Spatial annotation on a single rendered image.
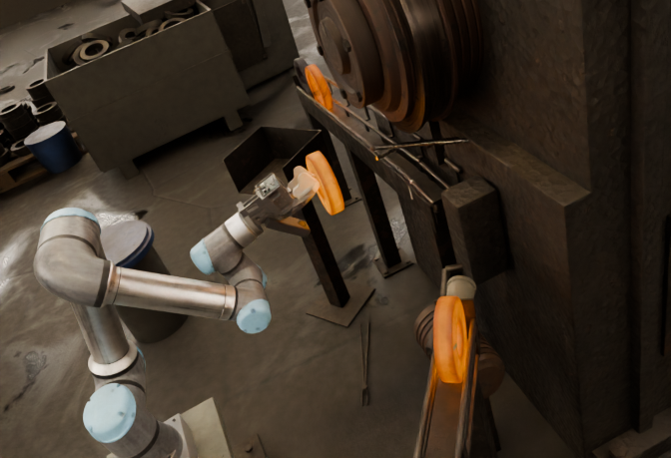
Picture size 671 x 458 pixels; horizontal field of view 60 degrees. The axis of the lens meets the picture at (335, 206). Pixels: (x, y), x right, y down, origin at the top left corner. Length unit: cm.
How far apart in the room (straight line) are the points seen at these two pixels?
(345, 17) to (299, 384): 131
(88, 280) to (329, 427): 99
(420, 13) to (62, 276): 83
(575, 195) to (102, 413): 110
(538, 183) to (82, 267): 87
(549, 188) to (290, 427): 121
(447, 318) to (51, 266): 75
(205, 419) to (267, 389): 43
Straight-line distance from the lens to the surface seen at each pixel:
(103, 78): 363
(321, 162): 131
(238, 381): 218
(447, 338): 102
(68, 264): 122
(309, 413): 198
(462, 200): 123
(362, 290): 225
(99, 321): 144
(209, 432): 169
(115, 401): 147
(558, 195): 109
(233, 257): 136
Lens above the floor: 154
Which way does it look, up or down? 34 degrees down
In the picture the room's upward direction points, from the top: 20 degrees counter-clockwise
